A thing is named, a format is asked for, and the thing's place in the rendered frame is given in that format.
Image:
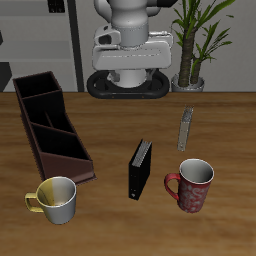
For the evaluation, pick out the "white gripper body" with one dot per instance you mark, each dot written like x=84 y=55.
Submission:
x=133 y=58

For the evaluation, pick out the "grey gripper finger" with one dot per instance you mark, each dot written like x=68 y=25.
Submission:
x=112 y=77
x=150 y=74

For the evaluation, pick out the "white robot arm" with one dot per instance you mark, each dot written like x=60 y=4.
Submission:
x=130 y=23

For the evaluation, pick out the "dark brown desk caddy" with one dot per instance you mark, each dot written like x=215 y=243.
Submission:
x=55 y=140

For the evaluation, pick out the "black book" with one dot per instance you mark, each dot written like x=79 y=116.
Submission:
x=140 y=173

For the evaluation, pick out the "green pot plant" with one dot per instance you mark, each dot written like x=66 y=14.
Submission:
x=186 y=50

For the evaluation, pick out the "grey shelf unit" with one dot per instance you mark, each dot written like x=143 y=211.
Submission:
x=33 y=43

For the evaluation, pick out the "black box on shelf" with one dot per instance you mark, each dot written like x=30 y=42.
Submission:
x=56 y=5

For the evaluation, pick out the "dark grey block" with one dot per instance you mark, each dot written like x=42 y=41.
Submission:
x=4 y=76

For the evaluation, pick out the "red patterned mug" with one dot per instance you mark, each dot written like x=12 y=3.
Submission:
x=191 y=195

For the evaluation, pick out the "yellow and white mug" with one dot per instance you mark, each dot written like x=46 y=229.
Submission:
x=60 y=208

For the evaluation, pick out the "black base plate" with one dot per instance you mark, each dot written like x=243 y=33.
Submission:
x=128 y=93

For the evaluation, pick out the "black vertical post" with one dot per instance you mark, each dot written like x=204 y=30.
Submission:
x=76 y=46

